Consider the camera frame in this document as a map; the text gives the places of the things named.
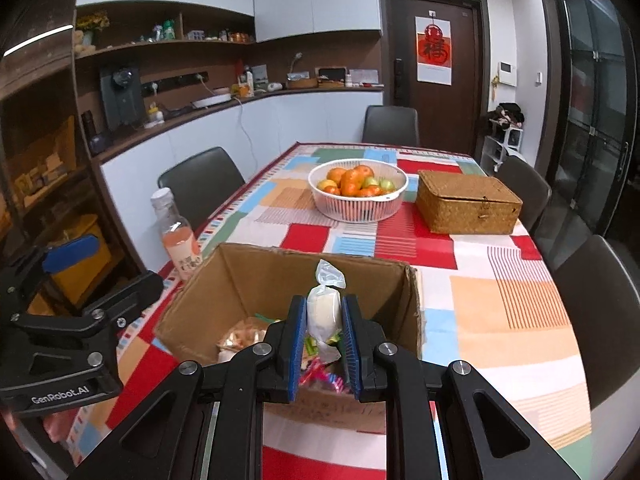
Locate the black thermos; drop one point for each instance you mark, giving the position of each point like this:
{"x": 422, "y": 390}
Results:
{"x": 95, "y": 132}

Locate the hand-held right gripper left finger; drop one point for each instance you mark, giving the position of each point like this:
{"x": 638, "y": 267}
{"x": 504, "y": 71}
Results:
{"x": 298, "y": 350}

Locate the pile of orange fruit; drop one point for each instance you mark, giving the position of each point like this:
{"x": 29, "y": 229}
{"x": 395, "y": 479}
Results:
{"x": 352, "y": 182}

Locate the dark bag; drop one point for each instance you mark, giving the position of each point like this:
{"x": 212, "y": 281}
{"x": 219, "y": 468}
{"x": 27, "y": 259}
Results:
{"x": 505, "y": 114}

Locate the yellow storage box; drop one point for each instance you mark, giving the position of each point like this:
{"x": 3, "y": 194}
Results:
{"x": 85, "y": 270}

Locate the white intercom panel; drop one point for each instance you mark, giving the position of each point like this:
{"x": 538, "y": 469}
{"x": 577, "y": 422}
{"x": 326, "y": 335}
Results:
{"x": 506, "y": 72}

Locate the woven wicker box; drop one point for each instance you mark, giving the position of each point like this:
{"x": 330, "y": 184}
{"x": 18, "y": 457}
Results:
{"x": 465, "y": 205}

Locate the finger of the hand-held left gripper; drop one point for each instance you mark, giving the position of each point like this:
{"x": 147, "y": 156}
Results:
{"x": 70, "y": 252}
{"x": 130, "y": 300}

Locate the white candy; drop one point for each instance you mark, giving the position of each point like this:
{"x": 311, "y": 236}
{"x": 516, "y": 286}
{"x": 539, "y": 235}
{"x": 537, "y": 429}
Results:
{"x": 322, "y": 310}

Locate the red white wall calendar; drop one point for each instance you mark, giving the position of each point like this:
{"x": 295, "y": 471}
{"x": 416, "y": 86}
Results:
{"x": 434, "y": 50}

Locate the yellow flower bouquet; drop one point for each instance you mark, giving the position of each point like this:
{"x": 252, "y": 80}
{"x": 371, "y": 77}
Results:
{"x": 92, "y": 22}

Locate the white wall cabinets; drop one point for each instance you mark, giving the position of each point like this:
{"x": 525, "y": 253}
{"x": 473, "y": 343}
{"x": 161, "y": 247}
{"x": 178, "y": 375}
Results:
{"x": 300, "y": 0}

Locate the dark brown door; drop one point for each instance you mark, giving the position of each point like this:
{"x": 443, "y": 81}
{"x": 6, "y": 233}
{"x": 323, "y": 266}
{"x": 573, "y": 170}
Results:
{"x": 467, "y": 110}

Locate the white plastic fruit basket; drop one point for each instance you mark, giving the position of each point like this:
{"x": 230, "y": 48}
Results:
{"x": 355, "y": 207}

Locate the round white appliance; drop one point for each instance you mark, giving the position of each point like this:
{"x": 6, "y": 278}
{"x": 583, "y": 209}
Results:
{"x": 212, "y": 100}

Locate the black coffee machine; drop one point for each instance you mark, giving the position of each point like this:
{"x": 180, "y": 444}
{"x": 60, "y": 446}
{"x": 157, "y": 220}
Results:
{"x": 120, "y": 95}

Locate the clear plastic drink bottle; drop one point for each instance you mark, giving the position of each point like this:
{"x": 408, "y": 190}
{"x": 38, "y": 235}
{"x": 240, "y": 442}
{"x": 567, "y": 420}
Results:
{"x": 177, "y": 240}

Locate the glass sliding door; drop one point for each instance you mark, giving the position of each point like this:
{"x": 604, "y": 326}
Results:
{"x": 595, "y": 135}

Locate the woven tray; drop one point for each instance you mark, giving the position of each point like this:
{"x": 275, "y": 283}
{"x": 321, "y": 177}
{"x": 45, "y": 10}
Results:
{"x": 301, "y": 82}

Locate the pink snack packet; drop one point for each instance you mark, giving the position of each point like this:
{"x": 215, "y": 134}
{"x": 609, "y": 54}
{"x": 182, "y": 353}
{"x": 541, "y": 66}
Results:
{"x": 325, "y": 377}

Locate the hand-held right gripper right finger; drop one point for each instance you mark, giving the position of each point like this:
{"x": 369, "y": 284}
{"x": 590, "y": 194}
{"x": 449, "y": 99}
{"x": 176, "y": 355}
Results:
{"x": 350, "y": 350}

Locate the grey dining chair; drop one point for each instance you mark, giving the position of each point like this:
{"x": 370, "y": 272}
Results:
{"x": 525, "y": 190}
{"x": 390, "y": 125}
{"x": 600, "y": 310}
{"x": 200, "y": 185}

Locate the brown cardboard box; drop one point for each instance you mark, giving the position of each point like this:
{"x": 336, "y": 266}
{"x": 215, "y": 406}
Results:
{"x": 240, "y": 280}

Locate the white storage rack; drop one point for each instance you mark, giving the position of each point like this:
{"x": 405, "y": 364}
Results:
{"x": 502, "y": 147}

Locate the orange snack packet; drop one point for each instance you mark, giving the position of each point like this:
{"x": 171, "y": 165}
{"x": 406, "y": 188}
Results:
{"x": 240, "y": 335}

